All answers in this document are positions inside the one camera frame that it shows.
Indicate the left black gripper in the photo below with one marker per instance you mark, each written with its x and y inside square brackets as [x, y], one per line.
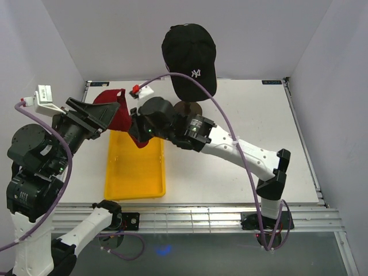
[97, 117]

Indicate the dark red baseball cap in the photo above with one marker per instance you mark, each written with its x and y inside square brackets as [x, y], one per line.
[121, 121]

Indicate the yellow plastic tray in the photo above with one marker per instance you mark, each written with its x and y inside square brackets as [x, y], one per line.
[134, 173]

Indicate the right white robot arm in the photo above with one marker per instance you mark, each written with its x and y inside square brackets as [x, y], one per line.
[158, 118]

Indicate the black cap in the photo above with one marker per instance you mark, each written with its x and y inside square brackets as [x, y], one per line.
[190, 50]

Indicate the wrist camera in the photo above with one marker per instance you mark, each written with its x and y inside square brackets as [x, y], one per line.
[140, 92]
[42, 101]

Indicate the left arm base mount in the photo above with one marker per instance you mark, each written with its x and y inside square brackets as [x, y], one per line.
[128, 221]

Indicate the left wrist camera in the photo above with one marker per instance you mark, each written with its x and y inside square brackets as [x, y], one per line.
[42, 101]

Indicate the dark wooden round stand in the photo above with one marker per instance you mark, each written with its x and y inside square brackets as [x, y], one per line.
[188, 108]

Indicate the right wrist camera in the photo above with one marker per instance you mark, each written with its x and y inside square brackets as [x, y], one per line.
[140, 92]

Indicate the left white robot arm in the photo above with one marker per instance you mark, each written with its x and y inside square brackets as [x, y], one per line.
[42, 154]

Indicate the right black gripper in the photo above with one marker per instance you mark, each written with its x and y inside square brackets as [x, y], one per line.
[135, 126]

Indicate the aluminium frame rail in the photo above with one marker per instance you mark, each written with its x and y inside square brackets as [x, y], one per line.
[209, 240]

